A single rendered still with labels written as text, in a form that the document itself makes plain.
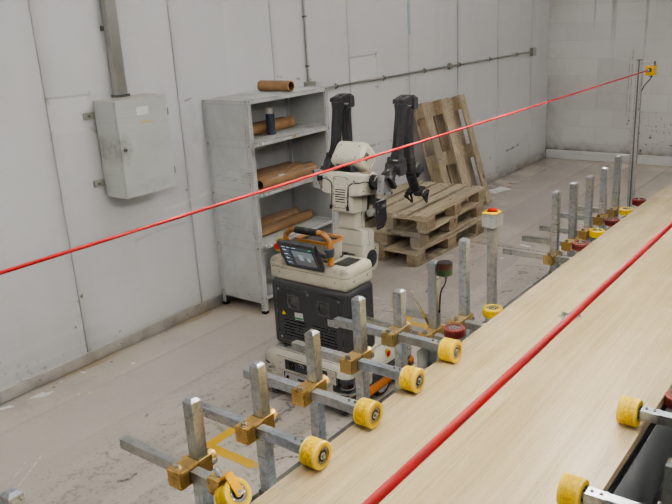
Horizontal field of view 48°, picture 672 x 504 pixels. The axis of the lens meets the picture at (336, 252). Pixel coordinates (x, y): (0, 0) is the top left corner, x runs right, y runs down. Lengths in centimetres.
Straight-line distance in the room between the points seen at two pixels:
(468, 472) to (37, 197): 333
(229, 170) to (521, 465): 373
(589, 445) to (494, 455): 27
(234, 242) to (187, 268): 39
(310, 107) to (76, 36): 195
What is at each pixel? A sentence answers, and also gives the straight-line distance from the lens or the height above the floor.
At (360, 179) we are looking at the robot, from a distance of 407.
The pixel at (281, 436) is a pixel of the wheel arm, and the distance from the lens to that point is 214.
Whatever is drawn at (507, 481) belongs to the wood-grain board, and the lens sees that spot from 205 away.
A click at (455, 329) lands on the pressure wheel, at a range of 289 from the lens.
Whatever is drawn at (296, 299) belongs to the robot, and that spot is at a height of 59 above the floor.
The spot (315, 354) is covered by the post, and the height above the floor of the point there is 107.
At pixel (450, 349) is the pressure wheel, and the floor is 96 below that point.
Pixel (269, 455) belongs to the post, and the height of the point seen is 84.
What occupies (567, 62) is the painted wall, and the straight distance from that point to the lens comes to 1076.
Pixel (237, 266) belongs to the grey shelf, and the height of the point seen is 34.
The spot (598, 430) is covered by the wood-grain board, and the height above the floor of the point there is 90.
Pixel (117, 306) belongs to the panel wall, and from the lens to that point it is 518.
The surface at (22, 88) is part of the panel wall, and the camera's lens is 466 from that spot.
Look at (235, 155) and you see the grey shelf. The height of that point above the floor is 117.
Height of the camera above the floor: 206
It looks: 18 degrees down
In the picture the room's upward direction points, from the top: 3 degrees counter-clockwise
